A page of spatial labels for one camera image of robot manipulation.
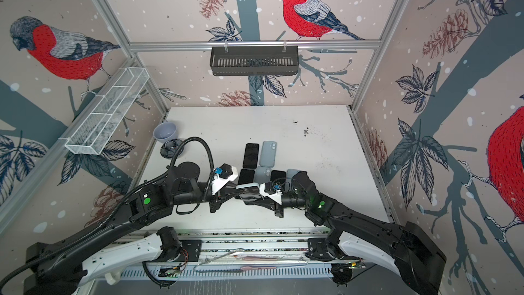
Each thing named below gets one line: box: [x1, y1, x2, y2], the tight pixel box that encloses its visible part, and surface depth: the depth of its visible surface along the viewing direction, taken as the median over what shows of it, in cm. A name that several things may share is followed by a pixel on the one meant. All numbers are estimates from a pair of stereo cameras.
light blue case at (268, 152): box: [259, 140, 278, 168], surface depth 103 cm
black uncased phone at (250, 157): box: [242, 143, 260, 170], surface depth 103 cm
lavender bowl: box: [152, 121, 179, 144], surface depth 106 cm
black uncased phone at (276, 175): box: [270, 170, 287, 184], surface depth 95 cm
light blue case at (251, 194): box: [235, 183, 265, 205], surface depth 62 cm
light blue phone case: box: [254, 166, 272, 185], surface depth 96 cm
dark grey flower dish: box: [159, 138, 185, 160], surface depth 103 cm
